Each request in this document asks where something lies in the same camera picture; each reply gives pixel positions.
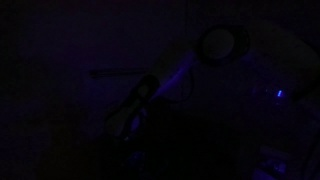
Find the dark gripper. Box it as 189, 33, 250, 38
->
104, 104, 135, 141

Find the device with blue indicator light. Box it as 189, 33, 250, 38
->
251, 74, 301, 108

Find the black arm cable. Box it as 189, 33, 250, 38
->
159, 64, 198, 104

